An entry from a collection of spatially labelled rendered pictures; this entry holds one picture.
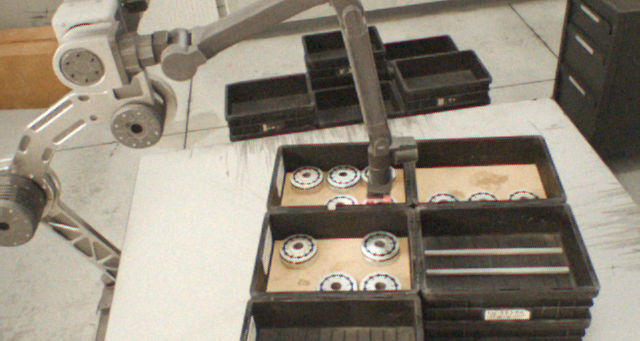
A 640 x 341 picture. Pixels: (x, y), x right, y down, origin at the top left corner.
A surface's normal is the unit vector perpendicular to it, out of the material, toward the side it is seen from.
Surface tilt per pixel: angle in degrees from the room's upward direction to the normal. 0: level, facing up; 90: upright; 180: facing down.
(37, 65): 89
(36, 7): 90
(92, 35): 0
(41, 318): 0
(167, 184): 0
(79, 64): 90
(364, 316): 90
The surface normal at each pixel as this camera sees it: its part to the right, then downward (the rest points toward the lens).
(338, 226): -0.07, 0.61
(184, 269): -0.10, -0.79
